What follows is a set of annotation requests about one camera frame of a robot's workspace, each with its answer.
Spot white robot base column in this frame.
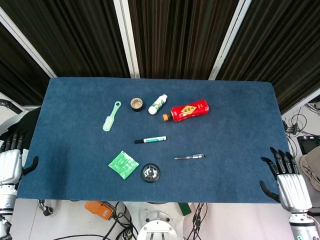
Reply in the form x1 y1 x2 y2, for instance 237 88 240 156
124 201 193 240

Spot green card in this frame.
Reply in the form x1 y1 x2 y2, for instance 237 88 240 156
177 202 192 216

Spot black cables on floor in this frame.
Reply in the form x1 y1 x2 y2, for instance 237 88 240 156
281 106 309 137

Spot black round lid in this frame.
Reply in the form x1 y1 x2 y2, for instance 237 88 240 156
140 163 161 184

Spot dark slim ballpoint pen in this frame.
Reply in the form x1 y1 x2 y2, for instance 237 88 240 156
174 153 207 161

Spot white green marker pen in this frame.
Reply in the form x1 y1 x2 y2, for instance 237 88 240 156
134 135 167 145

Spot green sachet packet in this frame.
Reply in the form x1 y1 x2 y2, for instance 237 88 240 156
108 150 140 180

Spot light green brush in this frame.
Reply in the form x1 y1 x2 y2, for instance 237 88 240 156
101 100 123 132

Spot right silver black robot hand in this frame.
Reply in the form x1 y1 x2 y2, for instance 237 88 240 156
259 146 313 213

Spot red drink bottle orange cap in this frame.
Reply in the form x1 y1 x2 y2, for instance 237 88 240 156
162 99 210 123

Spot metal caster wheel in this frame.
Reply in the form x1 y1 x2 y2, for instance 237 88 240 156
37 198 54 217

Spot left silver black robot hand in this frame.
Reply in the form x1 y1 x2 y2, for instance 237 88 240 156
0 132 40 186

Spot black box with screen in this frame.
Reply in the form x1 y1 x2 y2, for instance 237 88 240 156
296 135 320 155

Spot orange device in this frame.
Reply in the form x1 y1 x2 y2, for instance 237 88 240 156
84 200 117 221

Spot beige shoe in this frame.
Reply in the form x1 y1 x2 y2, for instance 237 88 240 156
299 145 320 194

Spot white green small bottle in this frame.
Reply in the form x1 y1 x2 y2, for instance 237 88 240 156
147 94 169 116

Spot blue felt table mat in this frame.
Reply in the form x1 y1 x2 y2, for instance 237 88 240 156
16 76 292 204

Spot black cable bundle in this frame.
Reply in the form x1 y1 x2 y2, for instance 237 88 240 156
187 202 208 240

